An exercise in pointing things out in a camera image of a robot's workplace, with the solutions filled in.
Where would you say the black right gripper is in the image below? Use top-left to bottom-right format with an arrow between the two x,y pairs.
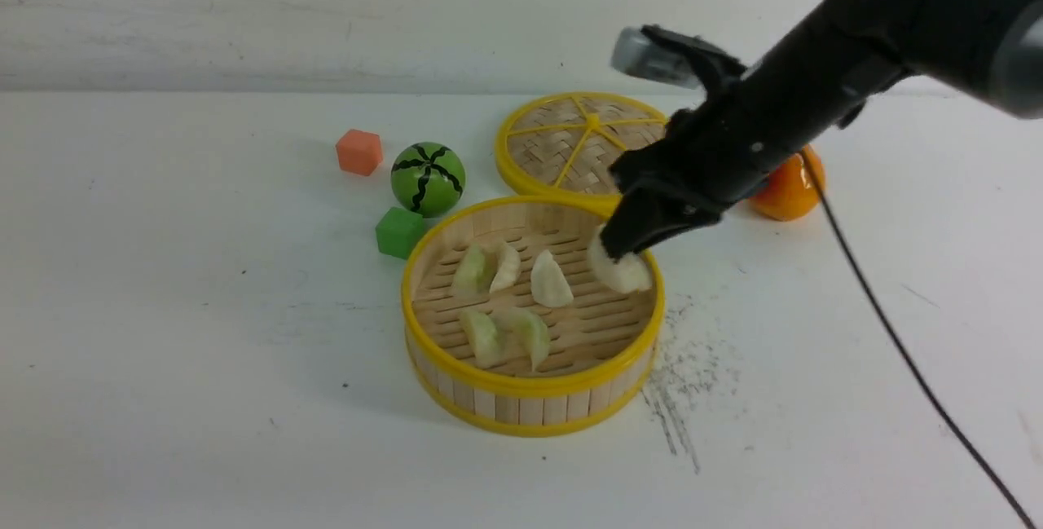
599,24 -> 865,261

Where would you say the white pleated dumpling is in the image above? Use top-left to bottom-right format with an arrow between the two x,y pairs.
586,224 -> 654,295
530,248 -> 574,309

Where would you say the pale green dumpling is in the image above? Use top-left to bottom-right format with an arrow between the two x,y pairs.
498,307 -> 551,372

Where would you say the green translucent dumpling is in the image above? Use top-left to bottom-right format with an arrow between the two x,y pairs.
451,244 -> 496,298

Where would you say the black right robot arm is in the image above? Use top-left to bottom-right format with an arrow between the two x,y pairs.
600,0 -> 1042,259

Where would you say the bamboo steamer lid yellow rim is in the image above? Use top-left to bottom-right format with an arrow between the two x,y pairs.
493,91 -> 668,207

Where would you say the bamboo steamer tray yellow rim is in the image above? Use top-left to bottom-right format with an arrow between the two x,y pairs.
401,197 -> 666,437

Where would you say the orange toy pear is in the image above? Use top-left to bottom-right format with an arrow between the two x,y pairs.
748,145 -> 827,222

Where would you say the toy watermelon ball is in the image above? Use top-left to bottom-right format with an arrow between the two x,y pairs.
390,141 -> 467,219

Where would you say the green cube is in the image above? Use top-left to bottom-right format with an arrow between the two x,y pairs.
375,206 -> 427,259

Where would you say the orange cube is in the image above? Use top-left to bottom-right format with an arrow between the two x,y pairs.
335,129 -> 383,176

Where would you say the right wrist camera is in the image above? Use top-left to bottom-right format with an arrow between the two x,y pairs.
610,25 -> 746,97

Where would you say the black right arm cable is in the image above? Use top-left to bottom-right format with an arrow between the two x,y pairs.
799,146 -> 1040,529

